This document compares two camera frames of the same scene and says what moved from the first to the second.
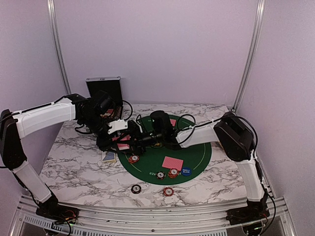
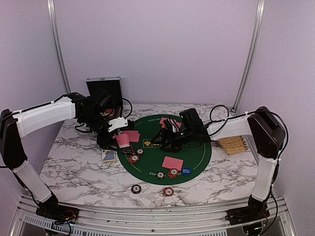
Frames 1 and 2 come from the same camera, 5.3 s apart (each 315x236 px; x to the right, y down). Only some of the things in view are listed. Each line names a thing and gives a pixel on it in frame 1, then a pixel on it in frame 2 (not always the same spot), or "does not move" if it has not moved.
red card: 173,163 does not move
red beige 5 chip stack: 168,191 does not move
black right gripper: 135,134 → 165,132
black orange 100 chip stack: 136,189 does not move
